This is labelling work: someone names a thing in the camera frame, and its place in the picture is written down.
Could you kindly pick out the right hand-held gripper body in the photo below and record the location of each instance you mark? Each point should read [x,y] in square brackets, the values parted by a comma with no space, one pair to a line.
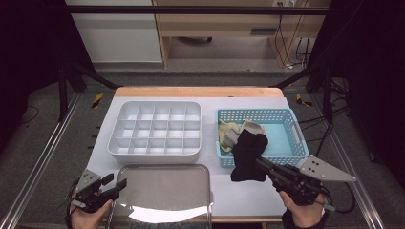
[299,187]

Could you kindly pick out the aluminium rail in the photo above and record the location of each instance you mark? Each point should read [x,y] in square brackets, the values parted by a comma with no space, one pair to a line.
[38,168]
[366,203]

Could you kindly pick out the pale yellow sock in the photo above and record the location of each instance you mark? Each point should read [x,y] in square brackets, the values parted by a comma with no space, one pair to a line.
[224,127]
[245,122]

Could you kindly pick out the person's left hand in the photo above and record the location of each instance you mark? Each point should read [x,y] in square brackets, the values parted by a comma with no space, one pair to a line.
[87,221]

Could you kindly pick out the white power strip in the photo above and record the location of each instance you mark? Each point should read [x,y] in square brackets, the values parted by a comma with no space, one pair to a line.
[285,2]

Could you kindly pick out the person's right hand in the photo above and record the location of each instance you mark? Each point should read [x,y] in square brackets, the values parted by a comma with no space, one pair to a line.
[305,214]

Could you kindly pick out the translucent grey box lid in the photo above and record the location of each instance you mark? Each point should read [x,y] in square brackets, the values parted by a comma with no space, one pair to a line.
[165,184]

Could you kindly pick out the white cabinet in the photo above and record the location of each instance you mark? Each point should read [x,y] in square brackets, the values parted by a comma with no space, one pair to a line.
[117,38]

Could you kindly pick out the black sock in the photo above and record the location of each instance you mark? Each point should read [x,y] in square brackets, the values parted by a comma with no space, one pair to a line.
[248,159]

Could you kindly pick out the yellow black tape strip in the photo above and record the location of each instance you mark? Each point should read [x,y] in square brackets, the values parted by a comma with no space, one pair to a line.
[301,100]
[97,100]

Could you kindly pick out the white table sheet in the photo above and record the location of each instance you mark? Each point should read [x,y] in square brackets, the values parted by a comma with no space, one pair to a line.
[242,197]

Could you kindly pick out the white compartment storage box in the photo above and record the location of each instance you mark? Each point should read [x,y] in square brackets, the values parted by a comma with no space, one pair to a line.
[153,157]

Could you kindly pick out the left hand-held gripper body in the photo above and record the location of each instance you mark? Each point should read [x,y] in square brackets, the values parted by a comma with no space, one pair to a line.
[90,198]

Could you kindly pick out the light wooden desk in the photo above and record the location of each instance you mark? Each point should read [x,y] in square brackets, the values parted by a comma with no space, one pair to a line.
[223,27]

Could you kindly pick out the black metal stand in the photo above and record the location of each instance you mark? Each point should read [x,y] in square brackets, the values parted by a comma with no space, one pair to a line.
[328,95]
[62,95]

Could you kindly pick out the black horizontal frame bar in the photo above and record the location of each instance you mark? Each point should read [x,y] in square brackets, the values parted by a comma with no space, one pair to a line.
[191,10]

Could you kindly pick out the black curtain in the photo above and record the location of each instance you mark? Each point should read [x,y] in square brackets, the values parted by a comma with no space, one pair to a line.
[25,47]
[375,63]

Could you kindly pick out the blue perforated plastic basket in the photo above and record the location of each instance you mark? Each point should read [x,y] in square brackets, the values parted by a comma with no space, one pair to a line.
[286,140]

